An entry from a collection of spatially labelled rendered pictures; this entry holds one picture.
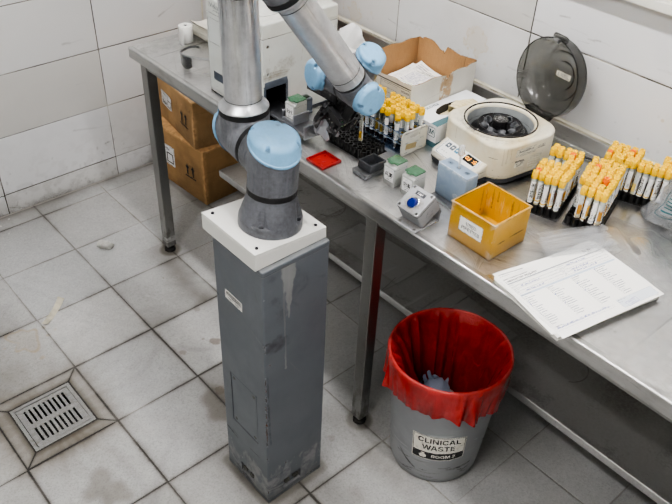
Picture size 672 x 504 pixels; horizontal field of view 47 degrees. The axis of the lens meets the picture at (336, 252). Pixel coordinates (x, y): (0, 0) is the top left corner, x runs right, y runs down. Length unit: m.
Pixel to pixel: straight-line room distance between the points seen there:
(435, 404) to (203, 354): 0.98
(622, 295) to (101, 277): 2.04
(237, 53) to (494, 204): 0.71
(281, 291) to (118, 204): 1.84
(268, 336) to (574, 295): 0.71
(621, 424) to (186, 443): 1.30
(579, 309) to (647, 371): 0.19
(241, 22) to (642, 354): 1.06
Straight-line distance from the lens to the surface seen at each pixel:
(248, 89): 1.72
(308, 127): 2.13
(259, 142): 1.65
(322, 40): 1.61
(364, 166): 2.03
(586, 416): 2.36
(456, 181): 1.91
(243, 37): 1.67
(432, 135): 2.18
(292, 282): 1.79
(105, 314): 2.97
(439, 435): 2.23
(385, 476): 2.43
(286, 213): 1.72
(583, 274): 1.80
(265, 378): 1.95
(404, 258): 2.74
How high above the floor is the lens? 1.97
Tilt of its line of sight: 38 degrees down
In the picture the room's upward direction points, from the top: 3 degrees clockwise
